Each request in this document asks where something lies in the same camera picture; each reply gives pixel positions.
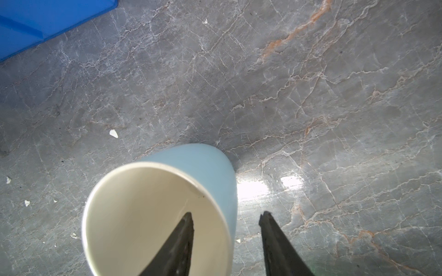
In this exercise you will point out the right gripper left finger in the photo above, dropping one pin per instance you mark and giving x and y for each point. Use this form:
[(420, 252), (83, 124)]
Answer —
[(174, 257)]

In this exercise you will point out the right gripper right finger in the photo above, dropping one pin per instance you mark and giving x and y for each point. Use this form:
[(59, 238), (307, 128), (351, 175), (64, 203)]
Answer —
[(280, 258)]

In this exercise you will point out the light blue mug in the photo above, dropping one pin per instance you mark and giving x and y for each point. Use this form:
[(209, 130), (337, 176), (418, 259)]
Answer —
[(134, 209)]

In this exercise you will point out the blue plastic bin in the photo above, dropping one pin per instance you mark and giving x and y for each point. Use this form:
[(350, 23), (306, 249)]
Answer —
[(25, 24)]

